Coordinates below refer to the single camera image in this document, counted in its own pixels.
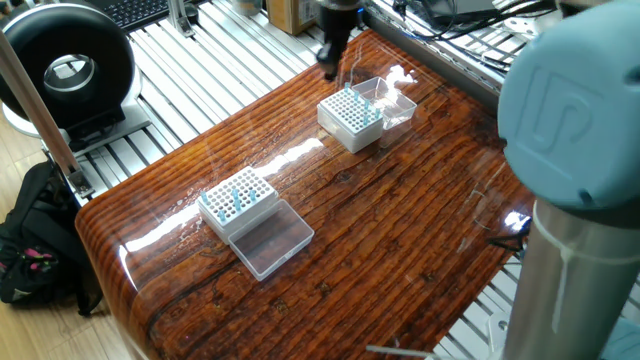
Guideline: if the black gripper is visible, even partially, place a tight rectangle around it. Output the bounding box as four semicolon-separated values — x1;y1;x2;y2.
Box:
316;4;361;81

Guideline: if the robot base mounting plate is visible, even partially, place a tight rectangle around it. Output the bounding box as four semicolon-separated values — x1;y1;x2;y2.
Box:
487;312;512;360

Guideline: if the white pipette tip holder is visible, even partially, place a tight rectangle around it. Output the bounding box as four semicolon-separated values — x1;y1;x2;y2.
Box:
197;166;280;245
316;87;385;155

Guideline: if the clear plastic holder lid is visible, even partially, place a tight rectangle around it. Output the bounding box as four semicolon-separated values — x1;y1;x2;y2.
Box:
228;198;315;282
350;76;418;132

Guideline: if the brown cardboard box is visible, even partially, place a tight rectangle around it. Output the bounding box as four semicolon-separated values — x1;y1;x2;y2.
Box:
264;0;322;36

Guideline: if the silver metal cup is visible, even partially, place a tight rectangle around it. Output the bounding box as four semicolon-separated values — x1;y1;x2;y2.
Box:
229;0;264;17

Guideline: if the black power adapter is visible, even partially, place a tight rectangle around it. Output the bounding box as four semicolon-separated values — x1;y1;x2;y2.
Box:
424;0;501;26

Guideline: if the glossy wood grain board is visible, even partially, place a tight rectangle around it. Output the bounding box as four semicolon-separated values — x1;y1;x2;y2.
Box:
74;28;537;360

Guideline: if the silver metal mounting plate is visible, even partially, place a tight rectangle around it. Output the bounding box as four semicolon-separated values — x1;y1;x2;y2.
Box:
502;7;556;39

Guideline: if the black keyboard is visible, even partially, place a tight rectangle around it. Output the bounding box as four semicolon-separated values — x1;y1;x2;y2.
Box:
84;0;201;34

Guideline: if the black backpack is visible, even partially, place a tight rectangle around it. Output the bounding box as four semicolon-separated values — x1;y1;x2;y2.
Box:
0;159;104;317

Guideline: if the black gripper cable bundle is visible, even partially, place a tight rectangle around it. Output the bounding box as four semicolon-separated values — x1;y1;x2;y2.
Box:
392;0;559;74

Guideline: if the aluminium frame post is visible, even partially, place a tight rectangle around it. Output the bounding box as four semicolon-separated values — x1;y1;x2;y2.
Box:
167;0;196;39
0;29;96;199

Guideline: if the grey device base plate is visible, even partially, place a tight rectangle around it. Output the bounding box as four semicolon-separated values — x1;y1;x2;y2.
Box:
2;64;153;157

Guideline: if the black ring-shaped device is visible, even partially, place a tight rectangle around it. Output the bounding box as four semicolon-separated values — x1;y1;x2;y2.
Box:
0;2;137;151

